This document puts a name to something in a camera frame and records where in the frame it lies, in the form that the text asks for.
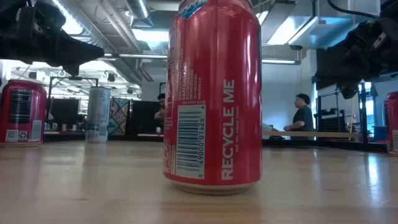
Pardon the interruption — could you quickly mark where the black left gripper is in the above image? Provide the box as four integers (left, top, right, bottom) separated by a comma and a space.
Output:
0, 0, 106, 77

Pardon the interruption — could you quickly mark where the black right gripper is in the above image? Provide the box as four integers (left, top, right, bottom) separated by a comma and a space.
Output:
313, 14, 398, 100

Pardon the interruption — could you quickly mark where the white Celsius can black lid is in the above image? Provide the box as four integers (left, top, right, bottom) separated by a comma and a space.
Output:
85, 86, 112, 144

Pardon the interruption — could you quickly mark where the red cola can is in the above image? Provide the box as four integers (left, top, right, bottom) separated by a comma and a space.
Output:
384, 92, 398, 154

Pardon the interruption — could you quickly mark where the red Fanta soda can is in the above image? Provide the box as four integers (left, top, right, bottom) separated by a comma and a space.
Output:
162, 0, 262, 196

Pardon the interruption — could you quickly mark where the wooden shelf board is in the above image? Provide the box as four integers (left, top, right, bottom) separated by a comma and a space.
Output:
262, 130, 363, 139

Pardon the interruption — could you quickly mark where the black screen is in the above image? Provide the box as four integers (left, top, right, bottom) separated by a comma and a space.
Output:
46, 98, 81, 132

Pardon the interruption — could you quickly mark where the person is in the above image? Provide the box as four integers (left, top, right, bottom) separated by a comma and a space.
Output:
283, 93, 315, 141
154, 92, 167, 123

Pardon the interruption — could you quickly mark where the red can with black label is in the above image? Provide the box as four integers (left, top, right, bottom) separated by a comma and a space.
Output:
0, 79, 47, 146

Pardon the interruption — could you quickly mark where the ceiling light strip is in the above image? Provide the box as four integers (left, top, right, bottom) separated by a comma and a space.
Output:
261, 58, 302, 65
104, 53, 169, 60

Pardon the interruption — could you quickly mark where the blue bin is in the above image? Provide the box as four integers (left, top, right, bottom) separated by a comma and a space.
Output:
373, 125, 389, 141

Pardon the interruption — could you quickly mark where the colourful patterned panel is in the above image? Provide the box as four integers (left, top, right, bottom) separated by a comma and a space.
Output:
107, 97, 131, 136

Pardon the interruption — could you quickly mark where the black partition panel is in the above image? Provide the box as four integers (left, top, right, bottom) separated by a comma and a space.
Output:
129, 100, 164, 138

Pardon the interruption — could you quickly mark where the black background rig frame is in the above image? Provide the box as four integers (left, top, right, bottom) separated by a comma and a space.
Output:
47, 76, 100, 103

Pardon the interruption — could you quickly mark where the silver insulated ceiling duct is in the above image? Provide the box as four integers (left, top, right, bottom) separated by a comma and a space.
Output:
52, 0, 116, 53

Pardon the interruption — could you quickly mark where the black wire cart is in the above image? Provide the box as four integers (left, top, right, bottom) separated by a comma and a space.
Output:
315, 93, 348, 133

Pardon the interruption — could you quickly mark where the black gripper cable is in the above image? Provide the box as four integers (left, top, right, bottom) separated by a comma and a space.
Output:
326, 0, 379, 19

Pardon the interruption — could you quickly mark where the silver round ceiling duct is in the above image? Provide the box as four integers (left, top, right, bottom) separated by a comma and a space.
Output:
126, 0, 150, 20

